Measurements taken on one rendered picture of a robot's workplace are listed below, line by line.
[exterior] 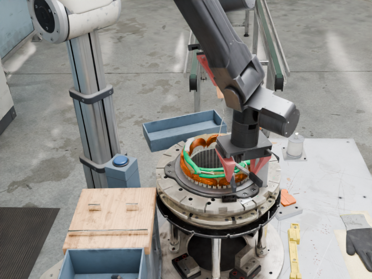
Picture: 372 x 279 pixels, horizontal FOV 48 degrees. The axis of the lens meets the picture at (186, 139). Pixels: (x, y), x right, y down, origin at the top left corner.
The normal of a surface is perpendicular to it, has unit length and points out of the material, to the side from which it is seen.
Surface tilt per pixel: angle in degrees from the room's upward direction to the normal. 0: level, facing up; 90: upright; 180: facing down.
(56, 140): 0
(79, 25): 108
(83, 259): 90
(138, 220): 0
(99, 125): 90
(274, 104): 24
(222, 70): 112
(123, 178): 90
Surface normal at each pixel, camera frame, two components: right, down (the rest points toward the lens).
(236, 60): 0.64, 0.15
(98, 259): -0.01, 0.55
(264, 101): -0.26, -0.58
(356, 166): -0.04, -0.83
